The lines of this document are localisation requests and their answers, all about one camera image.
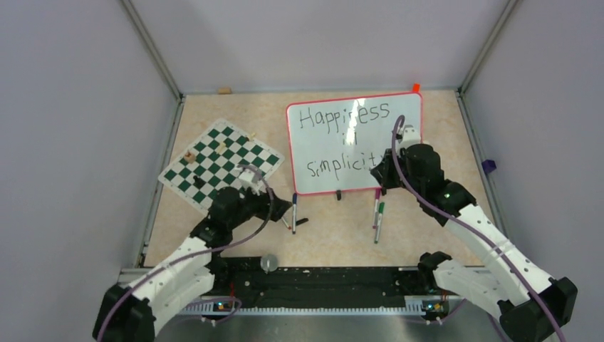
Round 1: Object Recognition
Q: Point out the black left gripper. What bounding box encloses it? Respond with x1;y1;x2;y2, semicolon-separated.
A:
228;182;291;230

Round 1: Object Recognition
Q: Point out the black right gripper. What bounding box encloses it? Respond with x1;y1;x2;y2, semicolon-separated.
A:
373;147;424;196

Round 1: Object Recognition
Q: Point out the pink framed whiteboard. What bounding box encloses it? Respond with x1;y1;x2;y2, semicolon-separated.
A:
286;92;423;195

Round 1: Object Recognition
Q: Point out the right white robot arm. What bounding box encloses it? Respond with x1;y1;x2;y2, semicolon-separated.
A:
370;143;578;341

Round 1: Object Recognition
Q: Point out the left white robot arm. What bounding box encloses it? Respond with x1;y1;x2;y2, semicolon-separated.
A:
92;187;293;341

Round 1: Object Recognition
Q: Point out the blue capped marker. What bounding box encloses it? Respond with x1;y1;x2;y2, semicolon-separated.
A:
291;192;298;235

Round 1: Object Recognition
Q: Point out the purple capped marker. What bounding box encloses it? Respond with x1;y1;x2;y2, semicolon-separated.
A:
373;188;381;229

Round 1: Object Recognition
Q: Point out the red capped marker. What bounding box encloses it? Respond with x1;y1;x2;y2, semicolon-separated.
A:
281;217;292;230

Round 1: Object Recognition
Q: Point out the green capped marker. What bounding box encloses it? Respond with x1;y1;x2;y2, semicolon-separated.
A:
374;202;385;244

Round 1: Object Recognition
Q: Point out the grey round knob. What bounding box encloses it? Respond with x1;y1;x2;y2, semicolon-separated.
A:
260;254;278;273

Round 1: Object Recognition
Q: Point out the green white chessboard mat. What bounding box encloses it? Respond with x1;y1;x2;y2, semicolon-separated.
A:
158;119;284;212

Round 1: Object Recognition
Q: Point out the black chess piece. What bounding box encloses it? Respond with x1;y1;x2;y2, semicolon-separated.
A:
193;175;205;187

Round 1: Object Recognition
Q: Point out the tan wooden chess piece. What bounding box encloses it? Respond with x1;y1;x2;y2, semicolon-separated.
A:
183;151;196;164

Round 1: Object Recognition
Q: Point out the purple toy block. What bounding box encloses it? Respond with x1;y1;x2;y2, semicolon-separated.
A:
481;160;497;175

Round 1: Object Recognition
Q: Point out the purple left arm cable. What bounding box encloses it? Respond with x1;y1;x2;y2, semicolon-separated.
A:
95;164;276;342

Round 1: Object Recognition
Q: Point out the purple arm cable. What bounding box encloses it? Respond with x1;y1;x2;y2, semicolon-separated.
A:
95;164;276;342
391;115;567;342

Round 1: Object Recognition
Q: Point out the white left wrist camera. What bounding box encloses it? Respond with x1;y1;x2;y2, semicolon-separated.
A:
238;170;261;195

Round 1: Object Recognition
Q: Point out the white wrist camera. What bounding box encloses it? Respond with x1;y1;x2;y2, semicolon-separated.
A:
238;170;261;195
397;125;422;148

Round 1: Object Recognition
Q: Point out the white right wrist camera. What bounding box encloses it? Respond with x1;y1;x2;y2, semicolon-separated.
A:
397;125;422;148

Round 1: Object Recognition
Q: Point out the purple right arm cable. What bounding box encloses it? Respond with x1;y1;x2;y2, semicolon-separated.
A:
391;115;567;342

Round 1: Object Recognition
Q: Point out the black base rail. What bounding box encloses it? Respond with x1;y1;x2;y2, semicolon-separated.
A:
209;257;458;314

